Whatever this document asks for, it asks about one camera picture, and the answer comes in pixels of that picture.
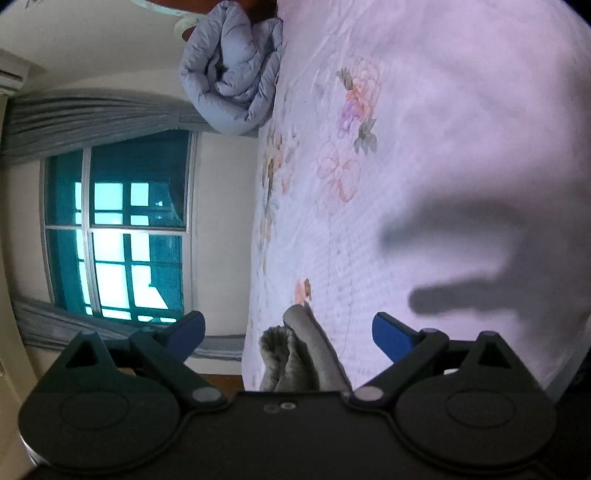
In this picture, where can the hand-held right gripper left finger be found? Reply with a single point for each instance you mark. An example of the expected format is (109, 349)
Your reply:
(189, 333)

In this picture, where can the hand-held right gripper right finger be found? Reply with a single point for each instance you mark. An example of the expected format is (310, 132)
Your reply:
(392, 337)

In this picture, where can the grey-green pants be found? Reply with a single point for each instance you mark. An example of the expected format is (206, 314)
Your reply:
(304, 355)

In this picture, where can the bed with pink floral sheet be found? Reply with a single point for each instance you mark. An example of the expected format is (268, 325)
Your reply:
(438, 138)

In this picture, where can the grey curtain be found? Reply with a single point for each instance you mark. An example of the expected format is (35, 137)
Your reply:
(69, 124)

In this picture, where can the rolled light blue quilt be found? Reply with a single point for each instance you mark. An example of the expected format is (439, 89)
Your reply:
(231, 69)

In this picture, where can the white air conditioner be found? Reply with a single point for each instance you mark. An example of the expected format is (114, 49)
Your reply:
(10, 74)

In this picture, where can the brown wooden headboard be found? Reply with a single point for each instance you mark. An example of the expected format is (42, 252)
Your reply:
(258, 7)

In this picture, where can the window with white frame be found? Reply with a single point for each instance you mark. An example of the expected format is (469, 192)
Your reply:
(134, 221)

